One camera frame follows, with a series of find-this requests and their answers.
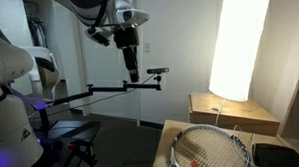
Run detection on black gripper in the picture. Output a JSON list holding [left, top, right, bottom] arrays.
[[112, 24, 143, 83]]

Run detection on white blue teal tennis racket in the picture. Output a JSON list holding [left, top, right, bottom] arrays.
[[168, 122, 253, 167]]

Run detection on black folding workbench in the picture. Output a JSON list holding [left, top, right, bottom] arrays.
[[30, 118, 102, 167]]

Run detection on hanging dark clothes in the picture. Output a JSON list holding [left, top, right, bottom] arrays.
[[25, 17, 50, 48]]

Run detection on low wooden box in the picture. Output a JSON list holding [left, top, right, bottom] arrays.
[[187, 91, 282, 137]]

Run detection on light wooden shelf unit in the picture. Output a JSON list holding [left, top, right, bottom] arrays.
[[276, 34, 299, 163]]

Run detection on black bar camera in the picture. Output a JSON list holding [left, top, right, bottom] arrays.
[[146, 66, 170, 75]]

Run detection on white wall light switch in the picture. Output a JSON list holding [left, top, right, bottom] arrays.
[[144, 41, 152, 54]]

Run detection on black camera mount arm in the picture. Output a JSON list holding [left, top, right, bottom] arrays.
[[36, 70, 163, 135]]

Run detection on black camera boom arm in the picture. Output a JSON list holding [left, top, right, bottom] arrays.
[[56, 69, 157, 118]]

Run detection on white grey wrist camera box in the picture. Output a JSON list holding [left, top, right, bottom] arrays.
[[85, 25, 112, 47]]

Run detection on white lamp cord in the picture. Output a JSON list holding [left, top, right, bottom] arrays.
[[215, 98, 225, 128]]

